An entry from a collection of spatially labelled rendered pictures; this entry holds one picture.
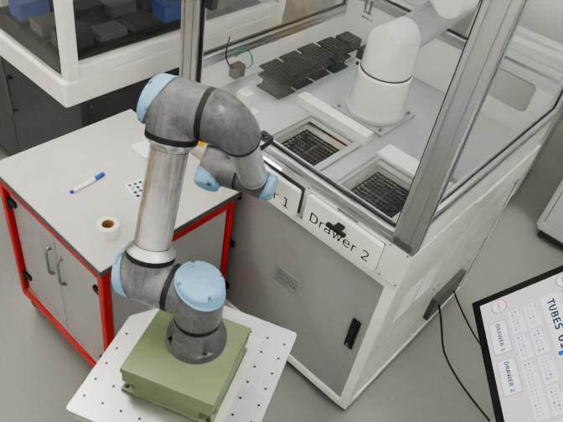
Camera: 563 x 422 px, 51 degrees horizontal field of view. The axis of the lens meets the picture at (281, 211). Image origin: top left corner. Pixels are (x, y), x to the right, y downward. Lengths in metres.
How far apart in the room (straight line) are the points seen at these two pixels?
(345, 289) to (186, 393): 0.76
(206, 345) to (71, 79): 1.23
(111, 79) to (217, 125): 1.27
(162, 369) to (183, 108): 0.63
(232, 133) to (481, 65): 0.57
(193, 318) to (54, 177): 0.92
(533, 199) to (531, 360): 2.44
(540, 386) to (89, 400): 1.05
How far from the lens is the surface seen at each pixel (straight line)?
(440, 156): 1.55
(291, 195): 1.90
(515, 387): 1.51
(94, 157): 2.22
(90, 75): 2.39
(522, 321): 1.58
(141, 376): 1.49
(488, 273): 3.26
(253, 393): 1.60
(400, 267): 1.80
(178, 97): 1.24
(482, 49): 1.41
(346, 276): 1.98
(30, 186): 2.12
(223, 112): 1.22
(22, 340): 2.66
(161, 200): 1.32
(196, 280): 1.37
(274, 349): 1.67
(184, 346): 1.47
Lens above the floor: 2.13
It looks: 42 degrees down
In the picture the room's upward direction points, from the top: 11 degrees clockwise
